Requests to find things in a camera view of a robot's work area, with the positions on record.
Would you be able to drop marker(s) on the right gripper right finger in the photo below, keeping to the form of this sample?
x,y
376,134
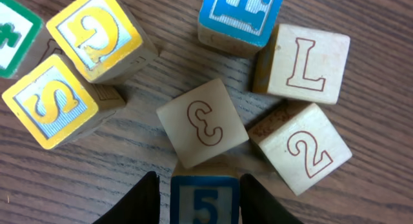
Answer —
x,y
258,206

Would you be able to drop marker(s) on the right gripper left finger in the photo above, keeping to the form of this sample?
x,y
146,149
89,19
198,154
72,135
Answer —
x,y
140,205

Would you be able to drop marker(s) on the blue number five block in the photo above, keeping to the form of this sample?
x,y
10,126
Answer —
x,y
207,193

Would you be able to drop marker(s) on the white block green edge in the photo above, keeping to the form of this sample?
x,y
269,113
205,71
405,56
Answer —
x,y
301,143

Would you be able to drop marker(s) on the white block teal side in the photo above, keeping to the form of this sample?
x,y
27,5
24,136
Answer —
x,y
202,124

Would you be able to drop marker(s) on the yellow block lower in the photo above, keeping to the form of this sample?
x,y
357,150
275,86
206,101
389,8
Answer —
x,y
57,104

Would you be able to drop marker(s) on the yellow block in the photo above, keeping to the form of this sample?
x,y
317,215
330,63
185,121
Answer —
x,y
103,39
57,104

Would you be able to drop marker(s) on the white letter block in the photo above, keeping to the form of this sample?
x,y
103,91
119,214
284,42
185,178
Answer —
x,y
302,63

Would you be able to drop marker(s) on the yellow block upper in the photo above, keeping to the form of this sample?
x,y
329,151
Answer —
x,y
103,39

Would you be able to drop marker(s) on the blue top block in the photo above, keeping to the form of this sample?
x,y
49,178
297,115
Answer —
x,y
238,27

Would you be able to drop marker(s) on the green number four block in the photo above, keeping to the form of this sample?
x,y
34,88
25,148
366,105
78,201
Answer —
x,y
19,29

